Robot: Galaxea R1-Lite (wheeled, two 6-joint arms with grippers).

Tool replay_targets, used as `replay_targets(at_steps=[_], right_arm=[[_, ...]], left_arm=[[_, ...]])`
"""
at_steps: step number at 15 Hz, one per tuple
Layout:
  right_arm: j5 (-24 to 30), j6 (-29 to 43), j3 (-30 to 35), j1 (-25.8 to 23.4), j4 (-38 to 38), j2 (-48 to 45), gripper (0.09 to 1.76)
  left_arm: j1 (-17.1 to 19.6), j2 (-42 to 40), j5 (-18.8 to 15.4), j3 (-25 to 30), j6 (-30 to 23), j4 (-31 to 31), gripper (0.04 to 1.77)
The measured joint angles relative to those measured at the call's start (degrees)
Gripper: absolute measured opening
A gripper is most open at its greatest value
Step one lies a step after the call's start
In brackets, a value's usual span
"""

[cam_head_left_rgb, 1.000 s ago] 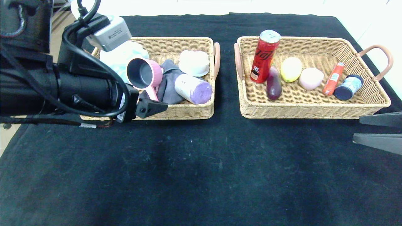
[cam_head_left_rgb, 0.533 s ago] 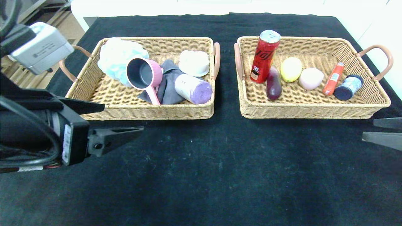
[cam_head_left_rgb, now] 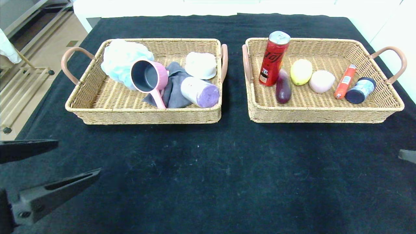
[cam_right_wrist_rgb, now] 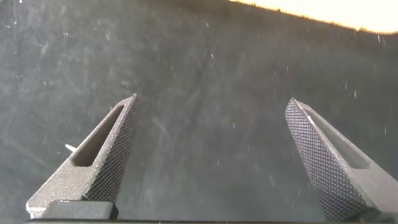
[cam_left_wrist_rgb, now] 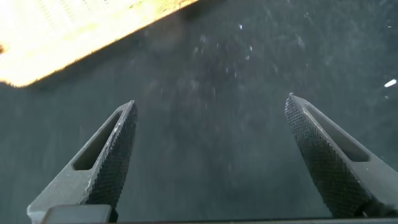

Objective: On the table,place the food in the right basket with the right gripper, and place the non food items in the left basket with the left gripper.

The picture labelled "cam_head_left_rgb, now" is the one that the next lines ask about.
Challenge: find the light blue bath pouf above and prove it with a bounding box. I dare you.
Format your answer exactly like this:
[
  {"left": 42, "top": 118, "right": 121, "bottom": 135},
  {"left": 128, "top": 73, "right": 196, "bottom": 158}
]
[{"left": 101, "top": 39, "right": 155, "bottom": 91}]

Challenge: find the grey wooden-edged shelf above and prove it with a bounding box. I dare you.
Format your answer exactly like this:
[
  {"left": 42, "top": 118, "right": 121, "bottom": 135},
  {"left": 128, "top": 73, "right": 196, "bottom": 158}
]
[{"left": 0, "top": 0, "right": 75, "bottom": 46}]

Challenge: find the wooden rack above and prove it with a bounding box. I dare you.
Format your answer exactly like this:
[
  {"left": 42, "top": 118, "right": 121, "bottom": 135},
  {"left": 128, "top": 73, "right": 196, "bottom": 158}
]
[{"left": 0, "top": 49, "right": 55, "bottom": 134}]

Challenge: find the wicker basket with bath items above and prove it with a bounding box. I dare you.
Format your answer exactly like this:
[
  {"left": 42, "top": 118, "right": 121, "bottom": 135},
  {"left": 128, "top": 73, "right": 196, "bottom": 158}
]
[{"left": 61, "top": 38, "right": 228, "bottom": 125}]

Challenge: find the yellow lemon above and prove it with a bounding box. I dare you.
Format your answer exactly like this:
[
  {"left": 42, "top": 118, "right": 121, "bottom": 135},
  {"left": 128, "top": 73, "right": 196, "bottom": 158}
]
[{"left": 290, "top": 59, "right": 313, "bottom": 86}]

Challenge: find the purple garbage bag roll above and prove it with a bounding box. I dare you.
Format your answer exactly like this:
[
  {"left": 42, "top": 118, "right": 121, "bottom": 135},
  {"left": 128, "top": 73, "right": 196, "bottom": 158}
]
[{"left": 180, "top": 77, "right": 220, "bottom": 109}]

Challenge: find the black table cloth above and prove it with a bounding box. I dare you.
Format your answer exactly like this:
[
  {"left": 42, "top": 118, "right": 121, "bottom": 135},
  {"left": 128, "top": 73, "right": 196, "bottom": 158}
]
[{"left": 0, "top": 14, "right": 416, "bottom": 234}]

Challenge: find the blue lidded gum jar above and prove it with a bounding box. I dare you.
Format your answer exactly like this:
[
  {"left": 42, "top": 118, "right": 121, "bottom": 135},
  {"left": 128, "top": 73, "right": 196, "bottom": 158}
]
[{"left": 345, "top": 77, "right": 377, "bottom": 105}]

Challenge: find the wicker basket with food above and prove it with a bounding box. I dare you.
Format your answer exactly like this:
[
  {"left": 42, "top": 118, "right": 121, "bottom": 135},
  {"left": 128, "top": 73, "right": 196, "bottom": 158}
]
[{"left": 242, "top": 37, "right": 407, "bottom": 124}]

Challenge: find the purple eggplant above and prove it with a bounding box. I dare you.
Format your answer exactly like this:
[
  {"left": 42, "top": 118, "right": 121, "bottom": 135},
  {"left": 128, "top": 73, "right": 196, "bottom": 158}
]
[{"left": 276, "top": 68, "right": 292, "bottom": 104}]

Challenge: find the pink saucepan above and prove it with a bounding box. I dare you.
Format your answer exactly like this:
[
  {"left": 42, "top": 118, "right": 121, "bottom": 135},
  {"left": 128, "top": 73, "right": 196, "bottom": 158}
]
[{"left": 130, "top": 59, "right": 170, "bottom": 109}]

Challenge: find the red drink can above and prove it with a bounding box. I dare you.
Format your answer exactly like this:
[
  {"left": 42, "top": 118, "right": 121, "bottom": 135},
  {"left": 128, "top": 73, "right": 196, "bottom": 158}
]
[{"left": 259, "top": 31, "right": 291, "bottom": 87}]

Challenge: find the red wrapped sausage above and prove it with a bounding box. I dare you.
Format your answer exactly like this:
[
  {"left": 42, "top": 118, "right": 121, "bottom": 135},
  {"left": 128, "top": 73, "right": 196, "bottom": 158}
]
[{"left": 334, "top": 64, "right": 357, "bottom": 100}]

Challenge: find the grey cloth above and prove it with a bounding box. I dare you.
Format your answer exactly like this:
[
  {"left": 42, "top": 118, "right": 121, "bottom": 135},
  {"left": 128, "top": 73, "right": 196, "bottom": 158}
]
[{"left": 143, "top": 62, "right": 195, "bottom": 109}]

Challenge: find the white fabric bundle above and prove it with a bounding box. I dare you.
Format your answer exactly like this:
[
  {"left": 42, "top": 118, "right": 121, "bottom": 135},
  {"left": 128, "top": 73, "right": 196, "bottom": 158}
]
[{"left": 0, "top": 29, "right": 21, "bottom": 64}]

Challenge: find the white desk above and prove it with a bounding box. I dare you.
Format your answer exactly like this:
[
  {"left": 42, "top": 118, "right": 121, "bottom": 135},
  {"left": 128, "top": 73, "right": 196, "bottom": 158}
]
[{"left": 73, "top": 0, "right": 338, "bottom": 33}]

